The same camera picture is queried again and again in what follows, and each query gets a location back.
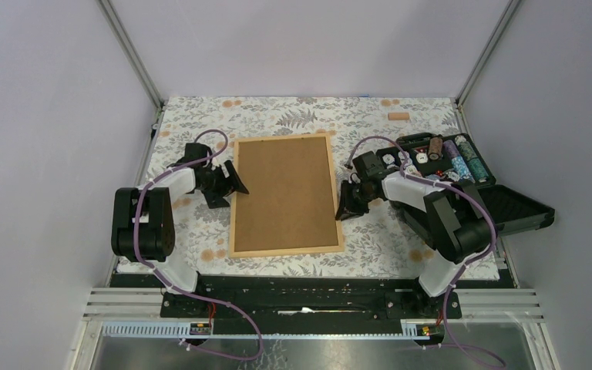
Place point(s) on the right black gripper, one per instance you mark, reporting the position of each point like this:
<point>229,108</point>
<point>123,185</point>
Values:
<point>346,208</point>

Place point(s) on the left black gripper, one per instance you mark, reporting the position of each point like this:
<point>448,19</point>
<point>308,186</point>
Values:
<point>229,184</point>

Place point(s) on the wooden picture frame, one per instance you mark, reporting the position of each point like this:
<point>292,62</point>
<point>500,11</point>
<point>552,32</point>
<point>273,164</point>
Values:
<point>234,204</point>

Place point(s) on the brown frame backing board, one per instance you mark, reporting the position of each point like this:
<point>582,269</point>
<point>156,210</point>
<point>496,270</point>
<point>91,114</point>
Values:
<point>286,194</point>

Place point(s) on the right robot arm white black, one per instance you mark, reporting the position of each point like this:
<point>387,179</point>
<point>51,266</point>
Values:
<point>458,223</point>

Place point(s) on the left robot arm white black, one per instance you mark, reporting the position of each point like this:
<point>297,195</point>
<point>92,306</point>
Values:
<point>143,228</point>

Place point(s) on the floral tablecloth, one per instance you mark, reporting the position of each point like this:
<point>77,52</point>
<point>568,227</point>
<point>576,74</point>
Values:
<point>376,245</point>

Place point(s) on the black poker chip case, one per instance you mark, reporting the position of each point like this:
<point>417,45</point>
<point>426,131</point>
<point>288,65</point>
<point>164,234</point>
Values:
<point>511,211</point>

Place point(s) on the small wooden block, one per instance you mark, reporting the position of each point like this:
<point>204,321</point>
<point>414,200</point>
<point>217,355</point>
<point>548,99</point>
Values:
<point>398,116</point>

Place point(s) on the brown chip stack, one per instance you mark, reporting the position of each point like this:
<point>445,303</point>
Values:
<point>435,148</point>

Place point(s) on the purple chip stack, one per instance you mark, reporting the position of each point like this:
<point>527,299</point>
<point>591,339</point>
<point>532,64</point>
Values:
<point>451,149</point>

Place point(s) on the blue chip stack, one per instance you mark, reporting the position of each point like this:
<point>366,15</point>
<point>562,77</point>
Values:
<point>462,169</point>

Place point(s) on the green chip stack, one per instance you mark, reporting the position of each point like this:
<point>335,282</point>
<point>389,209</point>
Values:
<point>472,159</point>

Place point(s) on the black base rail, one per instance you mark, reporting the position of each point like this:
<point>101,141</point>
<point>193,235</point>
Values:
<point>310,306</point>

